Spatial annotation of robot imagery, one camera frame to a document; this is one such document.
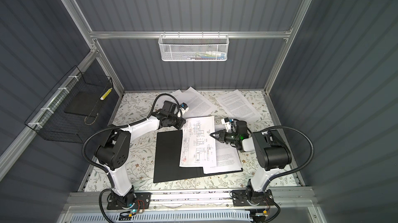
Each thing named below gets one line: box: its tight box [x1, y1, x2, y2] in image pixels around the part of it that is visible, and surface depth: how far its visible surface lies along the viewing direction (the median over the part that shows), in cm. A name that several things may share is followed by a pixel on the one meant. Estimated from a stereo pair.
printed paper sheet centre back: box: [174, 86, 218, 119], surface depth 114 cm
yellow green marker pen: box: [100, 87, 113, 101], surface depth 84 cm
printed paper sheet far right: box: [217, 89, 262, 124], surface depth 114 cm
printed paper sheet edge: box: [202, 140, 243, 175], surface depth 88 cm
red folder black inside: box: [153, 129, 244, 184], surface depth 86 cm
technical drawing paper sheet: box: [179, 115, 218, 168], surface depth 91 cm
